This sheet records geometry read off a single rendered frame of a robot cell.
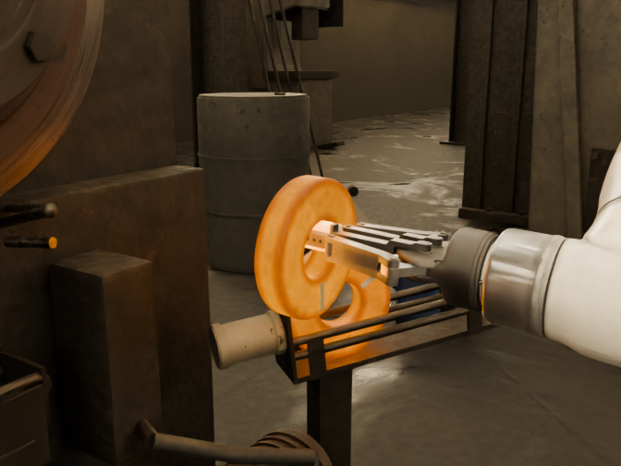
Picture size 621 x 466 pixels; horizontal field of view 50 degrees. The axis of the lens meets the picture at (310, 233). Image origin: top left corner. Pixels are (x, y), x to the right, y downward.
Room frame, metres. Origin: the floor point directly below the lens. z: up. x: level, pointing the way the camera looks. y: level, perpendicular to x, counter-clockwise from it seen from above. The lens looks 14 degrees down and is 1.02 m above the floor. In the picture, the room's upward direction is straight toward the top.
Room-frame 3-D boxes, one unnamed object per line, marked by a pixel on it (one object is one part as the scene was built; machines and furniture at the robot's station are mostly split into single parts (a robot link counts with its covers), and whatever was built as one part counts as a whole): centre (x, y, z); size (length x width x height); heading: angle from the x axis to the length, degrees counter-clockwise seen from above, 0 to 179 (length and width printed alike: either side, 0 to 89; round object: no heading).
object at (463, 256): (0.61, -0.13, 0.83); 0.09 x 0.08 x 0.07; 56
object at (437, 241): (0.66, -0.08, 0.84); 0.11 x 0.01 x 0.04; 55
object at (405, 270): (0.59, -0.10, 0.83); 0.05 x 0.05 x 0.02; 58
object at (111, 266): (0.74, 0.25, 0.68); 0.11 x 0.08 x 0.24; 57
